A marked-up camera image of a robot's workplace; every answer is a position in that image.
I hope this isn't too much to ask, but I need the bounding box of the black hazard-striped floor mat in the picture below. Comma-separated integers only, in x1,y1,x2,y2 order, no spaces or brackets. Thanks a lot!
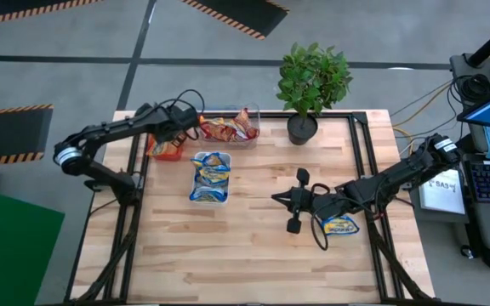
179,0,291,42
0,103,54,167
0,0,104,29

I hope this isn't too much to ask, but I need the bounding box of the orange floor cable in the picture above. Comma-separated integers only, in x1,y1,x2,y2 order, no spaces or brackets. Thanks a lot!
391,84,455,128

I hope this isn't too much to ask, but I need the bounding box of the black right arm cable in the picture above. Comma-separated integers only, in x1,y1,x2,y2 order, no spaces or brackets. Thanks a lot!
310,182,330,252

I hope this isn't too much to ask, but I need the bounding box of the coiled black cable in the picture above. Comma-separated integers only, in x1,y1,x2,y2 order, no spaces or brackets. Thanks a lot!
457,72,490,103

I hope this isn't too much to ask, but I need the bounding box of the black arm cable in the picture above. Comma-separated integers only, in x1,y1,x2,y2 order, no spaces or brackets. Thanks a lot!
155,88,207,141
310,182,330,252

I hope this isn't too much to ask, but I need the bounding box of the white label sheet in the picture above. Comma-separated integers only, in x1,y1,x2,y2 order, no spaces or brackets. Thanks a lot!
417,167,467,216

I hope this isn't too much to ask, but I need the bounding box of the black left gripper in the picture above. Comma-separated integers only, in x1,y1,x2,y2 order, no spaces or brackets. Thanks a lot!
151,104,200,149

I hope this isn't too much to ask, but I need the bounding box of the grey floor cable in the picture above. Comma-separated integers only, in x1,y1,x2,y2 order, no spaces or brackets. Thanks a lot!
388,79,454,118

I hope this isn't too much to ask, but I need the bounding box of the red plastic bin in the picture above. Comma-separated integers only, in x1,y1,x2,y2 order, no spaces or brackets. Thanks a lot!
145,131,185,162

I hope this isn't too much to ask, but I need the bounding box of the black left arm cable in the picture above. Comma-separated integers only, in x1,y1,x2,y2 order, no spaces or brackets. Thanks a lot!
155,88,207,141

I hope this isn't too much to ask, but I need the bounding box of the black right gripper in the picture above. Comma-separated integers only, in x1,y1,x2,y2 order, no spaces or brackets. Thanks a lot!
271,168,318,235

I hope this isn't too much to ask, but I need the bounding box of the clear plastic bin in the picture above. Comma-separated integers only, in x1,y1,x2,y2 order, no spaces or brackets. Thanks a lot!
192,104,261,150

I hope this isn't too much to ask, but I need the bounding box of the white plastic bin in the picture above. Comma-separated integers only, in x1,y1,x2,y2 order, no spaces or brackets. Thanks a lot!
188,150,233,206

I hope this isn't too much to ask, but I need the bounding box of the potted green plant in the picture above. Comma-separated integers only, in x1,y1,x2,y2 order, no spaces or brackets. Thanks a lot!
275,41,354,146

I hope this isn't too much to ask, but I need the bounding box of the grey equipment box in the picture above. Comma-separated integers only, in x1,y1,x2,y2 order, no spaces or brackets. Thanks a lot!
448,50,490,107

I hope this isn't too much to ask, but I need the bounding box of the black aluminium table frame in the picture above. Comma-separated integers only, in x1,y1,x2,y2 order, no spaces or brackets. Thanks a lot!
64,109,437,306

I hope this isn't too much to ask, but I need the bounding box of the green board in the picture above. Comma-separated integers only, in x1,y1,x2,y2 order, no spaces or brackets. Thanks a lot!
0,183,66,306

